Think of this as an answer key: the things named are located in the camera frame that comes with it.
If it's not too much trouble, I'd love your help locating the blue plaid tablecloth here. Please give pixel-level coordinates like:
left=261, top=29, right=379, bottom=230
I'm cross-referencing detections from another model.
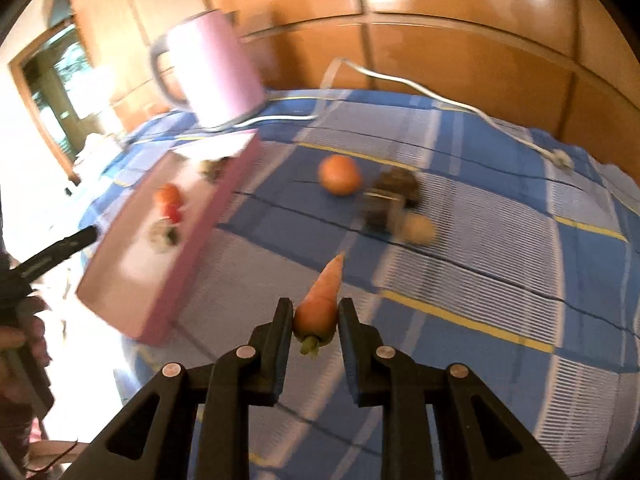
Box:
left=75, top=87, right=640, bottom=480

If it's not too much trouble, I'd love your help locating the white kettle power cord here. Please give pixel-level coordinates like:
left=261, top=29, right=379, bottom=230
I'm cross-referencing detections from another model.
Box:
left=210, top=57, right=576, bottom=171

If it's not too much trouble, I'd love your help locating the wooden glass-panel door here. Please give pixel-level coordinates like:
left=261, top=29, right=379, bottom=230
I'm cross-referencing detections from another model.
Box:
left=9, top=15, right=101, bottom=181

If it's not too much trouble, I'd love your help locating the orange mandarin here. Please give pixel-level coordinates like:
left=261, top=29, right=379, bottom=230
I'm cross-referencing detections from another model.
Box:
left=318, top=154, right=363, bottom=197
left=155, top=183, right=182, bottom=208

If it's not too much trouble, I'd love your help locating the halved dark taro piece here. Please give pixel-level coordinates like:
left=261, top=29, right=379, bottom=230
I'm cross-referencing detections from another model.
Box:
left=150, top=220, right=182, bottom=255
left=360, top=195, right=403, bottom=233

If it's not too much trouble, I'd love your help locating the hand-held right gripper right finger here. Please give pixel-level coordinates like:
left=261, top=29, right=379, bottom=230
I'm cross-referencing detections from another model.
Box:
left=337, top=297, right=571, bottom=480

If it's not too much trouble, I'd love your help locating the wooden wardrobe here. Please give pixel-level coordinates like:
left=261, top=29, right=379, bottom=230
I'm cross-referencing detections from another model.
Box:
left=65, top=0, right=640, bottom=181

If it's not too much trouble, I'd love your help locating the person's left hand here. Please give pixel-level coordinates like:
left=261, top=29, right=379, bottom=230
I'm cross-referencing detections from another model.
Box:
left=0, top=297, right=51, bottom=471

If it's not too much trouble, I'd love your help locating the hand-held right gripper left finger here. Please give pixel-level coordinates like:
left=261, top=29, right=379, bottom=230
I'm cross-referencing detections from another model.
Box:
left=57, top=297, right=295, bottom=480

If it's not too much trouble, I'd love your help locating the small orange carrot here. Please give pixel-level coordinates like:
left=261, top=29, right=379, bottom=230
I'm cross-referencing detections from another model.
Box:
left=292, top=251, right=347, bottom=358

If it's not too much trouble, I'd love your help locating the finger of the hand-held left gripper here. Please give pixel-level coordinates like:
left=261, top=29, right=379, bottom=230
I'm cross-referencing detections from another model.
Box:
left=51, top=225, right=100, bottom=261

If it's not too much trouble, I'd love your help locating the whole dark brown taro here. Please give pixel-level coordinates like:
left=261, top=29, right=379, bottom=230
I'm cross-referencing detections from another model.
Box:
left=204, top=157, right=233, bottom=182
left=372, top=167, right=421, bottom=206

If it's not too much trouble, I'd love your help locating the pink shallow tray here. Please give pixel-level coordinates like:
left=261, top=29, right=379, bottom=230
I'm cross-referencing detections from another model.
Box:
left=75, top=130, right=262, bottom=347

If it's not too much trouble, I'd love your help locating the pink electric kettle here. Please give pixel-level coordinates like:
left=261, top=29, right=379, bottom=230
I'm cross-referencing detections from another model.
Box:
left=149, top=9, right=268, bottom=131

